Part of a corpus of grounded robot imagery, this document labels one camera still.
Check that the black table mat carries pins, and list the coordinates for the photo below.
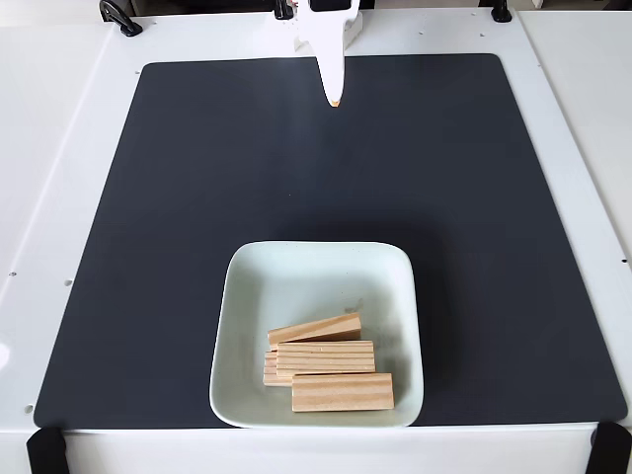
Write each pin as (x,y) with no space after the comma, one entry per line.
(148,296)

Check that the wooden block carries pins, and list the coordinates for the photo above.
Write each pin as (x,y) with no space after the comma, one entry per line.
(343,393)
(316,330)
(270,375)
(326,359)

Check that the black table clamp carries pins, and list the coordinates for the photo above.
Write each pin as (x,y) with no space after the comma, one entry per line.
(121,17)
(501,11)

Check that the pale green square plate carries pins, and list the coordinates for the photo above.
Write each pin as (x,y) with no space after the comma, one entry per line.
(306,286)

